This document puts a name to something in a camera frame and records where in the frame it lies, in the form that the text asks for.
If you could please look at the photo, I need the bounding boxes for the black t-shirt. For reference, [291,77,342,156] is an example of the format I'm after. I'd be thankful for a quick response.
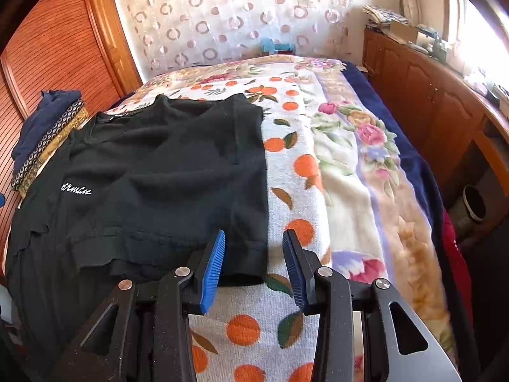
[5,92,270,351]

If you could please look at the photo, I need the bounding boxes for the wooden slatted wardrobe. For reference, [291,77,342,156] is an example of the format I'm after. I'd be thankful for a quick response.
[0,0,144,255]

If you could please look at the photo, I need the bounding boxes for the grey round bin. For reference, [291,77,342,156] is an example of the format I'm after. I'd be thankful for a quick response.
[449,183,488,239]

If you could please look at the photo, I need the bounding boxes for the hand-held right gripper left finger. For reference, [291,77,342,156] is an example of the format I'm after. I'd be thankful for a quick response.
[52,230,226,382]

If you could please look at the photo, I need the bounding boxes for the orange fruit print towel blanket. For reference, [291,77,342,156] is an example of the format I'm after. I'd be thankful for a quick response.
[107,64,338,382]

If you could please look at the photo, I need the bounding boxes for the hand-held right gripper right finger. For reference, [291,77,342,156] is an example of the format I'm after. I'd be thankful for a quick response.
[282,229,464,382]

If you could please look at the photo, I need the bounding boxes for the small blue object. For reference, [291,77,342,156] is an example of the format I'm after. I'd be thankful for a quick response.
[259,38,295,57]

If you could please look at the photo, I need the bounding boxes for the stack of folded clothes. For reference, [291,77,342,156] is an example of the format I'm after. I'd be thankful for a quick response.
[11,97,90,199]

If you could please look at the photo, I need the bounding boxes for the red cloth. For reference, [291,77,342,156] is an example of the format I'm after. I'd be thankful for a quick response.
[441,210,475,327]

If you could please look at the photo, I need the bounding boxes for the stack of printed papers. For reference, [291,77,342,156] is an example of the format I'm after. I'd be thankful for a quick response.
[361,5,410,28]

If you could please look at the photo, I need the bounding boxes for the wooden side cabinet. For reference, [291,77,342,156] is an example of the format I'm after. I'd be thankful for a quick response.
[362,28,509,223]

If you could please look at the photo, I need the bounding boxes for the floral fleece blanket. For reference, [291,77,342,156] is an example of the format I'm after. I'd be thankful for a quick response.
[143,56,458,382]

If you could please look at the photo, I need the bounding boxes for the folded navy blue garment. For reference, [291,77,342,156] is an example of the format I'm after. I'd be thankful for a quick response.
[12,89,84,160]

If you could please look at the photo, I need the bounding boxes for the bright window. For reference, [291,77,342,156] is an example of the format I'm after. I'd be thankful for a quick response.
[441,0,509,88]

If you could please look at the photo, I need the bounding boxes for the cardboard box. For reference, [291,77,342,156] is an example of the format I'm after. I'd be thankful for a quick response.
[387,20,422,45]

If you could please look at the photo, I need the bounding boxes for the white curtain with circles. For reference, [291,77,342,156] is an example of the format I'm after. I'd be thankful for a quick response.
[109,0,359,83]

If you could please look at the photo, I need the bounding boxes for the navy blue blanket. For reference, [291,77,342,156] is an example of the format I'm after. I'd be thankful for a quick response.
[342,61,446,216]

